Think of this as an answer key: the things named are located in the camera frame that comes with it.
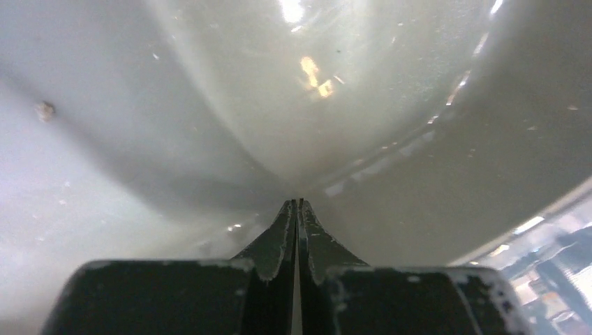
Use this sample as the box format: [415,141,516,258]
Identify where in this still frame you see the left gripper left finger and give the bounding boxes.
[43,200,296,334]

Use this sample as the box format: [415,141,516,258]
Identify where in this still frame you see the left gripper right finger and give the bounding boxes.
[298,200,532,334]

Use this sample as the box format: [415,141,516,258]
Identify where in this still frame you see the grey translucent litter box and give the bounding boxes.
[1,1,591,334]

